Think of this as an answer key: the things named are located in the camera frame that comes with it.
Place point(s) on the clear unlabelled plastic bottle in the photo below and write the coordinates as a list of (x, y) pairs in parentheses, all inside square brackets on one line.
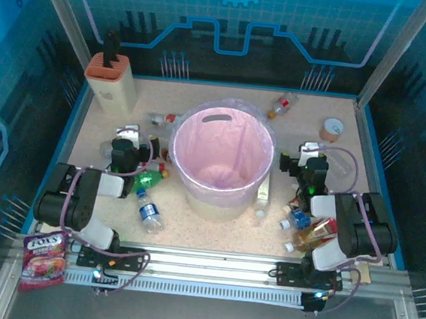
[(105, 149)]

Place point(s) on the green plastic soda bottle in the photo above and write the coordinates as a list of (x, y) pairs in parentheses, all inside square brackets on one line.
[(147, 180)]

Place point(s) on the aluminium frame post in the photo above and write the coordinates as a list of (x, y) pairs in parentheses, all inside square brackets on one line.
[(61, 13), (397, 45)]

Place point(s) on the pink-lined trash bin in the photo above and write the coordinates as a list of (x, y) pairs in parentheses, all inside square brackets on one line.
[(222, 145)]

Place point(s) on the amber tea bottle red label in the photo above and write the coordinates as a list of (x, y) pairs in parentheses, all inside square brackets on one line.
[(313, 235)]

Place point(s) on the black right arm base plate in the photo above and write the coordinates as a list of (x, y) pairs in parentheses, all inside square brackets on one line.
[(288, 276)]

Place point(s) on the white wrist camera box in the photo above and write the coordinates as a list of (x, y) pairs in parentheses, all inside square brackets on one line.
[(308, 150), (128, 133)]

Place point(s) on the small wooden block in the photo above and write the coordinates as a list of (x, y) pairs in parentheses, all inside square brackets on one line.
[(363, 276)]

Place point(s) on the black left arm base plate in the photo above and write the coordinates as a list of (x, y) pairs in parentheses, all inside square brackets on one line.
[(112, 261)]

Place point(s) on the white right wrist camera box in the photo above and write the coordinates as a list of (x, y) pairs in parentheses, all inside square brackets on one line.
[(308, 150)]

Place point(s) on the clear bottle cream label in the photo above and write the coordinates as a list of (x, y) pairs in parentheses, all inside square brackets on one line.
[(263, 194)]

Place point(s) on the red label bottle yellow cap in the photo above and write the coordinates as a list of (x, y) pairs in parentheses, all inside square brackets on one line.
[(281, 105)]

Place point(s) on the aluminium mounting rail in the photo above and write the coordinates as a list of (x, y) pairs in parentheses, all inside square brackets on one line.
[(207, 262)]

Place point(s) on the beige plastic bin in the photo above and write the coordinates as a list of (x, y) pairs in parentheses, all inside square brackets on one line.
[(215, 212)]

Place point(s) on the beige knife block orange top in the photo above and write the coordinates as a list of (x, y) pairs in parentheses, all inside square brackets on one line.
[(114, 89)]

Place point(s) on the blue label water bottle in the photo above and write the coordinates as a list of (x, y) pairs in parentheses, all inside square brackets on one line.
[(150, 212), (299, 217)]

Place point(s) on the clear tea bottle green band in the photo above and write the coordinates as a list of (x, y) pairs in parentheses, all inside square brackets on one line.
[(164, 119)]

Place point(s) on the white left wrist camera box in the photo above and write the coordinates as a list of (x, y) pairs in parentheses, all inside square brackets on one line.
[(128, 133)]

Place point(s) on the purple candy bag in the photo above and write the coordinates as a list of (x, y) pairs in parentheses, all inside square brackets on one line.
[(42, 263)]

